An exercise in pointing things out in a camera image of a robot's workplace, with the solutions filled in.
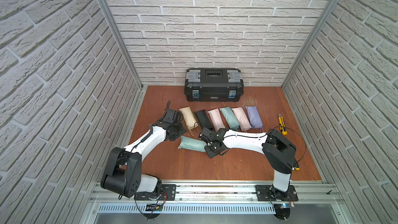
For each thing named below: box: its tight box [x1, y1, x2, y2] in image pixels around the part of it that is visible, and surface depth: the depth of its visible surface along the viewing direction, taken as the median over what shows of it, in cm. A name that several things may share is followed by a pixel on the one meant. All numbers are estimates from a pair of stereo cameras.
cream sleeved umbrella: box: [178, 106, 199, 137], surface depth 101 cm
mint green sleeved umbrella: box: [219, 106, 240, 130], surface depth 100 cm
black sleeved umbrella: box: [193, 109, 213, 130], surface depth 102 cm
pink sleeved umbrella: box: [206, 107, 226, 132], surface depth 101 cm
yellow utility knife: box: [277, 113, 288, 136], surface depth 99 cm
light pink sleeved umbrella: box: [231, 106, 252, 132], surface depth 100 cm
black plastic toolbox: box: [183, 67, 245, 103], surface depth 103 cm
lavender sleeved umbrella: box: [245, 106, 264, 129], surface depth 101 cm
